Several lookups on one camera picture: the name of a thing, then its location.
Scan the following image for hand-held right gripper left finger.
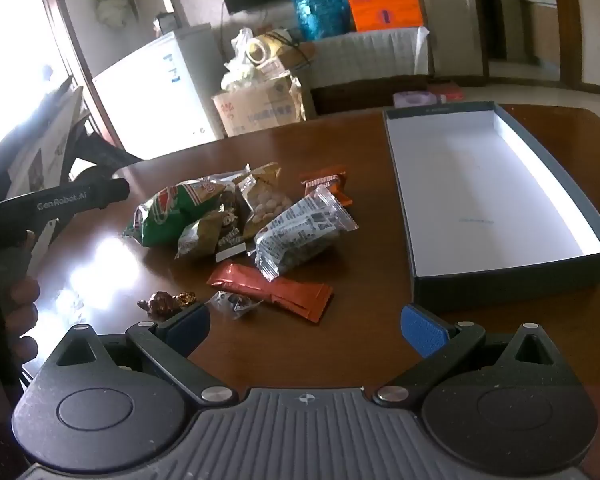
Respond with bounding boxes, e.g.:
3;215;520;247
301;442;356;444
42;302;236;407

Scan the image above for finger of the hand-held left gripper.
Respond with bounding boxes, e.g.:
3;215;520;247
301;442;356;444
99;178;131;208

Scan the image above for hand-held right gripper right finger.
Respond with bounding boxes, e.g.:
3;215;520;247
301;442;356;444
372;302;561;408

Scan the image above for gold candy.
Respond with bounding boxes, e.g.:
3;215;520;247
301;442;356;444
137;290;197;320

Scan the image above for small clear snack packet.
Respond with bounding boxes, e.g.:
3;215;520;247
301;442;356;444
204;290;265;321

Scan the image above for green snack bag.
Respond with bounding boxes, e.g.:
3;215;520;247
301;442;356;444
122;180;238;248

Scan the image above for long red-orange snack packet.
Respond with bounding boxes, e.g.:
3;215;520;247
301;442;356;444
207;262;333;322

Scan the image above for olive small snack packet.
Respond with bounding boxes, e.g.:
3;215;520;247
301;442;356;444
175;210;226;261

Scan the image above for dark brown small packet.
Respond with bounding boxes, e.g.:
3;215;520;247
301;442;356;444
215;210;248;263

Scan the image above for grey box with white inside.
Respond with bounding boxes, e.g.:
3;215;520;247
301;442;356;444
382;101;600;313

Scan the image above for white printed snack packet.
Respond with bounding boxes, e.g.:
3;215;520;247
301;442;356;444
254;185;357;282

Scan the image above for brown clear peanut bag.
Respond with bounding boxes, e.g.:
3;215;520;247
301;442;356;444
235;162;296;241

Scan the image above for plain orange snack packet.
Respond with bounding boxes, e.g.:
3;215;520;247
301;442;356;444
325;182;355;209

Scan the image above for orange packet with brown print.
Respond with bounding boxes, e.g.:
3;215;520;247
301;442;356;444
299;170;350;197

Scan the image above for person's left hand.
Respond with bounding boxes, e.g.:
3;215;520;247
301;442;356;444
4;230;42;363

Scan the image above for black and white paper bag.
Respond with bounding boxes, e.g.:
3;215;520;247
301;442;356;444
0;77;88;201

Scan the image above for white chest freezer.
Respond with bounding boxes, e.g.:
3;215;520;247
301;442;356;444
91;24;221;161

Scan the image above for white plastic bag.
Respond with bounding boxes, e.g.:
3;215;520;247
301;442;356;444
222;27;261;93

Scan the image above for large cardboard box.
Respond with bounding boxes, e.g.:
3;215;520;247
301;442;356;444
211;72;311;138

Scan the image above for yellowish tape roll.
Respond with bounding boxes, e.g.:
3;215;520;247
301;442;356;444
245;30;301;68

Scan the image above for small cardboard box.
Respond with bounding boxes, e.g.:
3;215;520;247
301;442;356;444
270;42;316;80

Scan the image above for purple packet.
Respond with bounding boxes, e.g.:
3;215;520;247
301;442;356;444
392;90;438;107

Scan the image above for pink packet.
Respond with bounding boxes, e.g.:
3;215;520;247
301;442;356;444
427;85;466;103

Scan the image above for cabinet with white cloth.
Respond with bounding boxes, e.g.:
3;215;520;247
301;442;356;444
300;25;431;116

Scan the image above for blue plastic bag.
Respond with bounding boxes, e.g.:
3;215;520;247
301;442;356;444
292;0;351;42

